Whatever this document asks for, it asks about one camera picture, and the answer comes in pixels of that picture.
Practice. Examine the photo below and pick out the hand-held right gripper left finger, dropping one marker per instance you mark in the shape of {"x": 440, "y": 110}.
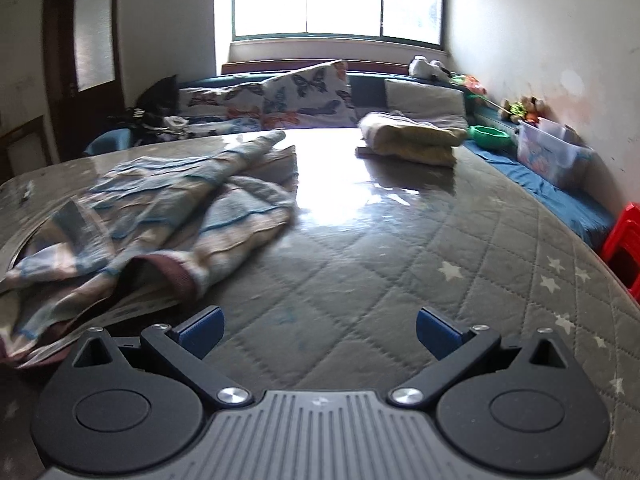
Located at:
{"x": 202, "y": 332}

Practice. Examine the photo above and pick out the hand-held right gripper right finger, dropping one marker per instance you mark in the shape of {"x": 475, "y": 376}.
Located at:
{"x": 435, "y": 332}

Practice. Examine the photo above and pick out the blue beige striped garment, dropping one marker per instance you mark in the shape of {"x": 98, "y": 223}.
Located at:
{"x": 150, "y": 200}

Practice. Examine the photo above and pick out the grey quilted star table cover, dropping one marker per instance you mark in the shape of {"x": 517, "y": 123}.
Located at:
{"x": 375, "y": 270}

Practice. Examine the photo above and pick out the blue seat mat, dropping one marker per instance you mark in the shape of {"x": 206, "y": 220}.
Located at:
{"x": 550, "y": 195}

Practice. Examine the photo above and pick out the folded yellow blanket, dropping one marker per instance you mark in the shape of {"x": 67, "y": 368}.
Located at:
{"x": 410, "y": 140}

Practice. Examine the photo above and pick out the green plastic bowl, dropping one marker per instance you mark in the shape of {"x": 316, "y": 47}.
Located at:
{"x": 490, "y": 136}

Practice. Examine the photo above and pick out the clear plastic storage box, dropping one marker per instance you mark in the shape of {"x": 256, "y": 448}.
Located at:
{"x": 547, "y": 155}

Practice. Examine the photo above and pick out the red plastic stool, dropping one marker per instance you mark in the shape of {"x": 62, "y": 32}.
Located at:
{"x": 625, "y": 240}

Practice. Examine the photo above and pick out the butterfly print pillow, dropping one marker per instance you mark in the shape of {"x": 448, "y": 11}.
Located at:
{"x": 310, "y": 92}
{"x": 220, "y": 100}

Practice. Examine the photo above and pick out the grey cushion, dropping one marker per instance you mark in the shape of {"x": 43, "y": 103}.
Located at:
{"x": 425, "y": 97}

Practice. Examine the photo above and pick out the black bag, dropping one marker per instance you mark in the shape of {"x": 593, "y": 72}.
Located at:
{"x": 160, "y": 95}

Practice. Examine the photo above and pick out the pile of small plush toys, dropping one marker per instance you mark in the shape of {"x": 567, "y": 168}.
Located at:
{"x": 525, "y": 107}

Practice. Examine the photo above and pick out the orange green toy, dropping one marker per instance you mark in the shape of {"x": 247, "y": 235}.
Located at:
{"x": 467, "y": 82}

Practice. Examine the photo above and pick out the blue sofa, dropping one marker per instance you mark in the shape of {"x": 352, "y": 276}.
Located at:
{"x": 367, "y": 87}

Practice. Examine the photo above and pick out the white plush toy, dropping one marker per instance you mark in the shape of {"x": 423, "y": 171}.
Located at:
{"x": 422, "y": 67}

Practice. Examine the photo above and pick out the dark wooden door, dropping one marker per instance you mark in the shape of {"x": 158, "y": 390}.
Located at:
{"x": 57, "y": 110}

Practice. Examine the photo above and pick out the wooden chair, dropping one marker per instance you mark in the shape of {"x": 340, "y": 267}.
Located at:
{"x": 25, "y": 130}

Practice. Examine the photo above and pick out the green framed window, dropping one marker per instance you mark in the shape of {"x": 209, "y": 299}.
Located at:
{"x": 340, "y": 0}

